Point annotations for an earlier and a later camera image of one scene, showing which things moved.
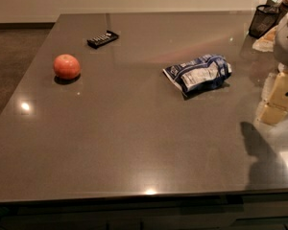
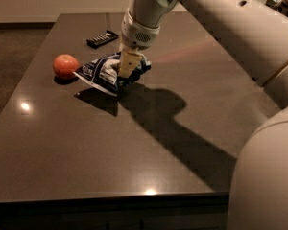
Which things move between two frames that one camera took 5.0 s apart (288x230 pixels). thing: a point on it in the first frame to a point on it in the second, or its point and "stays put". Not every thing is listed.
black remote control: [102, 39] stays put
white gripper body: [287, 43] to [135, 34]
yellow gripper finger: [284, 91] to [128, 63]
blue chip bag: [199, 73] to [104, 72]
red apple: [66, 66] stays put
